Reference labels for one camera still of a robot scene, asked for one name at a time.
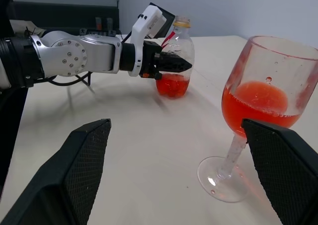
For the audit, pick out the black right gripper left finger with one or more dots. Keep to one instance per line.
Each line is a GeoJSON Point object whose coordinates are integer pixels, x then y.
{"type": "Point", "coordinates": [54, 180]}

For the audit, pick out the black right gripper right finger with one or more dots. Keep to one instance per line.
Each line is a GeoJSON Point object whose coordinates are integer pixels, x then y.
{"type": "Point", "coordinates": [288, 170]}

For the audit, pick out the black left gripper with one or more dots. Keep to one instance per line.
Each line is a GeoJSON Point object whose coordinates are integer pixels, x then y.
{"type": "Point", "coordinates": [149, 58]}

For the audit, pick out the clear plastic bottle red label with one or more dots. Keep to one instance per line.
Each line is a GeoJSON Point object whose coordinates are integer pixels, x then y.
{"type": "Point", "coordinates": [177, 86]}

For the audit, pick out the wine glass with red drink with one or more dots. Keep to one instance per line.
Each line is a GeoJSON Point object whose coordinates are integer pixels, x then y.
{"type": "Point", "coordinates": [261, 105]}

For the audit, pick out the small black orange fixture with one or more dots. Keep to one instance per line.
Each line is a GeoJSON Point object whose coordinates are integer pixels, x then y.
{"type": "Point", "coordinates": [103, 23]}

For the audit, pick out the dark background cabinet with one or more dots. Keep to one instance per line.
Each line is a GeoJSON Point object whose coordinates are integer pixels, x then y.
{"type": "Point", "coordinates": [64, 14]}

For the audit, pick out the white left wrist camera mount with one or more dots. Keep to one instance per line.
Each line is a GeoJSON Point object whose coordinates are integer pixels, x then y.
{"type": "Point", "coordinates": [151, 21]}

